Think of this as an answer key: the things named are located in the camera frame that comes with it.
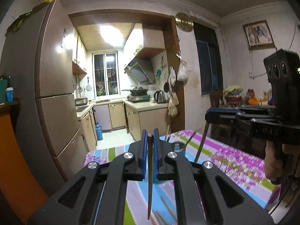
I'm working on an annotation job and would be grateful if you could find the floral striped tablecloth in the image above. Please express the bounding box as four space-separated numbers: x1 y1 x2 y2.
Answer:
83 128 282 225

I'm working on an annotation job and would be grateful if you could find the hanging white plastic bag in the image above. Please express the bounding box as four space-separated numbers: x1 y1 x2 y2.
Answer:
177 62 189 82

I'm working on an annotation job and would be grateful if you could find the brown three-door refrigerator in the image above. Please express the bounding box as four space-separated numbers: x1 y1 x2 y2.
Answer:
1 0 88 196

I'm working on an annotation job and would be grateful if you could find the orange wooden cabinet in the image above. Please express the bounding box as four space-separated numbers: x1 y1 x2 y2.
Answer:
1 100 48 224

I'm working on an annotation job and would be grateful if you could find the kitchen window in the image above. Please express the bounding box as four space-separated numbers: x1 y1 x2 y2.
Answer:
94 52 120 97

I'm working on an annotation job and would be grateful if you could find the framed elephant picture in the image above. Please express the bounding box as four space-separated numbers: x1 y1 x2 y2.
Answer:
243 20 275 51

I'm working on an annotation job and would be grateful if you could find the potted plant red pot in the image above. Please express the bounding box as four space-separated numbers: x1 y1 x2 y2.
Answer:
223 85 243 104

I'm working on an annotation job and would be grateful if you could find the blue water jug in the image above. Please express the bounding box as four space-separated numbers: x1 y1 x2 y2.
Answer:
95 122 103 141

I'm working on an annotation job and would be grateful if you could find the steel range hood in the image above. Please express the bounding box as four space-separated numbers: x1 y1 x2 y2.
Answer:
124 58 155 85

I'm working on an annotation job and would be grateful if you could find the wooden chair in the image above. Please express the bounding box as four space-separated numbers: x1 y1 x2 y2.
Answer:
208 90 226 139

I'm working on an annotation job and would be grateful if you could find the green box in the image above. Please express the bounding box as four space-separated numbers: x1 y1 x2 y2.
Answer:
0 79 8 104

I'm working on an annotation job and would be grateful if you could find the dark curtained window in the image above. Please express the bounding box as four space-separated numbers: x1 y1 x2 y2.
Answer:
193 22 223 95

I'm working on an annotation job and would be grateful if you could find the blue white cup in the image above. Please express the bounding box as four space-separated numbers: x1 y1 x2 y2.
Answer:
6 87 14 103

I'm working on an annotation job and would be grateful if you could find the person right hand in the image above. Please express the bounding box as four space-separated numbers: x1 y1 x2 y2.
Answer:
264 141 299 184

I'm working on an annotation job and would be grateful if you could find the wooden chopstick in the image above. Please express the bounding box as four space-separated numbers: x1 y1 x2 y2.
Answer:
194 122 209 163
160 196 177 221
154 211 168 225
164 124 170 141
147 133 153 220
183 130 197 148

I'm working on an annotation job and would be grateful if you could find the black wok on stove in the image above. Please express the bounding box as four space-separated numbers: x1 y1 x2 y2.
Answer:
123 86 148 95

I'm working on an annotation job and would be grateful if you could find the blue perforated utensil holder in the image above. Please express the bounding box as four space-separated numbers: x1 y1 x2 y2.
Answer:
171 141 186 156

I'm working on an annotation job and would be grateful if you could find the stainless electric kettle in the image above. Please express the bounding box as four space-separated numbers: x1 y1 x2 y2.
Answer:
153 90 166 104

